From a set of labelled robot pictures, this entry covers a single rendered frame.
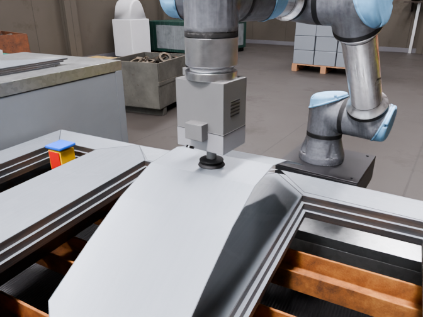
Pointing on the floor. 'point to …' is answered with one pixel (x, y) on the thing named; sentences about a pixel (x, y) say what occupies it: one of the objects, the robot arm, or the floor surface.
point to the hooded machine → (130, 28)
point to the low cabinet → (173, 40)
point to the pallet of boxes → (316, 48)
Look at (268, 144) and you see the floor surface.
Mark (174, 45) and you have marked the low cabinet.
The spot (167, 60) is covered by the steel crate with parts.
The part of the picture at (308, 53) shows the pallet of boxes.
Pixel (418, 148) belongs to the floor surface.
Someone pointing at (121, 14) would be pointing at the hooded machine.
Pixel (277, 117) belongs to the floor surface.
